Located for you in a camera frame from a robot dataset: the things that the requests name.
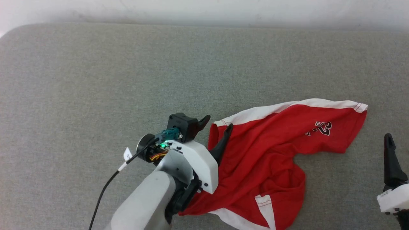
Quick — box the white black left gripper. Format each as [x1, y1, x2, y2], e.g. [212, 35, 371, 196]
[157, 115, 234, 194]

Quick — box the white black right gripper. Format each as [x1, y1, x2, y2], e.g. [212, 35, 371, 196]
[377, 133, 409, 230]

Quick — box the red white basketball jersey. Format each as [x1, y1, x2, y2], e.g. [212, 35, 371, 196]
[179, 98, 368, 230]

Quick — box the black round motor housing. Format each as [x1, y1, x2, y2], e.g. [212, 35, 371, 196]
[136, 134, 158, 163]

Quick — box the teal cable connector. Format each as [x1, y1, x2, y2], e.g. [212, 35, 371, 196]
[156, 128, 180, 143]

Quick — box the white cable label tag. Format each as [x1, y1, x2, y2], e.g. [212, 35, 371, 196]
[118, 147, 133, 172]

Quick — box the thin black cable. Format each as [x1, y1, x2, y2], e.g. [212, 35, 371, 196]
[89, 137, 160, 230]

